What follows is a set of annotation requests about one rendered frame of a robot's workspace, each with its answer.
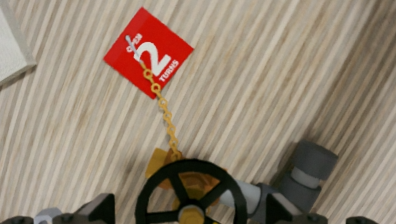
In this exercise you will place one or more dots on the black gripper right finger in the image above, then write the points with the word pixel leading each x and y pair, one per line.
pixel 280 211

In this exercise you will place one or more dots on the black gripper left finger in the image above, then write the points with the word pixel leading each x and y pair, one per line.
pixel 102 208

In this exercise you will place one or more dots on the red square tag with gold chain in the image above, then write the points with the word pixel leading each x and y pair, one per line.
pixel 148 59

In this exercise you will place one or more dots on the grey hex nut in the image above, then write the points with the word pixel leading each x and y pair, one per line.
pixel 46 216

